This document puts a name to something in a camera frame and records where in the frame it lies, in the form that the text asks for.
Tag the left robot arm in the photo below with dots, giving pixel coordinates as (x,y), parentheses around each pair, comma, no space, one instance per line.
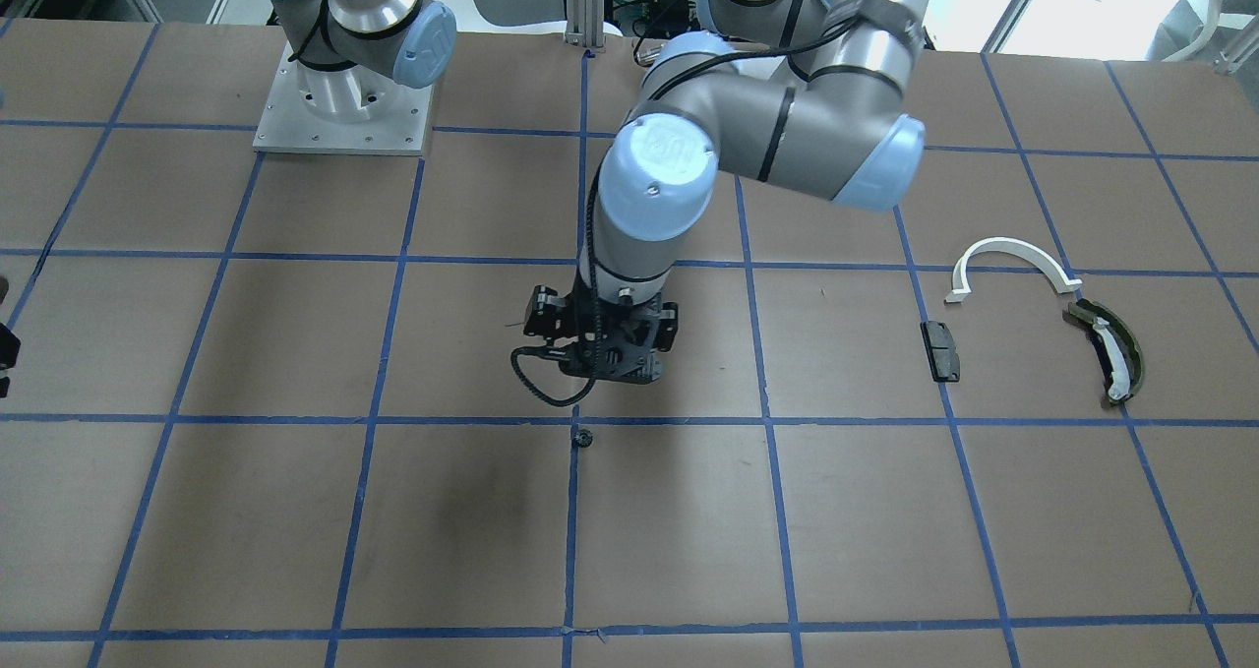
(804,95)

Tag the white curved plastic part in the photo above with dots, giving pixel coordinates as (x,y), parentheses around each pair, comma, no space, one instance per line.
(1032,255)

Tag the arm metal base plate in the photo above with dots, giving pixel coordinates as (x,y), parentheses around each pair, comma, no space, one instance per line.
(351,112)

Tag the green curved brake shoe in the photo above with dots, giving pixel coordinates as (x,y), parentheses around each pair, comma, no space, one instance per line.
(1118,349)

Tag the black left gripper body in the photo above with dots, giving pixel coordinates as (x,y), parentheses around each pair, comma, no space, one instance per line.
(542,318)

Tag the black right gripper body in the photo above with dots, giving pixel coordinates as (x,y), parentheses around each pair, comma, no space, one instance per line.
(3,345)

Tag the silver metal cylinder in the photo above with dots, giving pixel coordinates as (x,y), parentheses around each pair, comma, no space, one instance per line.
(647,55)

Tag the dark grey brake pad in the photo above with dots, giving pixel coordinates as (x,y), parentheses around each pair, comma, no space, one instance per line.
(941,351)

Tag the aluminium frame post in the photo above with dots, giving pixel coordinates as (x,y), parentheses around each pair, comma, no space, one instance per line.
(584,24)

